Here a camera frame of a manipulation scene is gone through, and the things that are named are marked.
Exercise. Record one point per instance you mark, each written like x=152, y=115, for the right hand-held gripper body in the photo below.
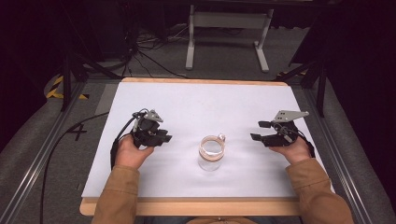
x=281, y=133

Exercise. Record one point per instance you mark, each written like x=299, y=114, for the person's right hand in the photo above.
x=294, y=151

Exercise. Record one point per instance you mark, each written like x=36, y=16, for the clear glass jar with clasp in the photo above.
x=211, y=152

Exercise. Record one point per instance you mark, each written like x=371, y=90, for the aluminium floor rail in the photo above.
x=337, y=155
x=40, y=155

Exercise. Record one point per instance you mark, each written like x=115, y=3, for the white table mat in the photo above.
x=202, y=105

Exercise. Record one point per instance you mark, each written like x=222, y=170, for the person's brown jacket torso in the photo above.
x=221, y=220

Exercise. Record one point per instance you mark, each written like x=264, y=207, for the black tripod stand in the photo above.
x=320, y=81
x=67, y=77

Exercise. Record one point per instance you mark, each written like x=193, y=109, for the wooden table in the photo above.
x=186, y=207

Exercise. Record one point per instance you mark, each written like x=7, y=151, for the person's left hand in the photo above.
x=130, y=154

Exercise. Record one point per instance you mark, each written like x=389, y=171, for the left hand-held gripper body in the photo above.
x=146, y=127

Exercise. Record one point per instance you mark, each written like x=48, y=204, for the white metal stand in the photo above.
x=229, y=20

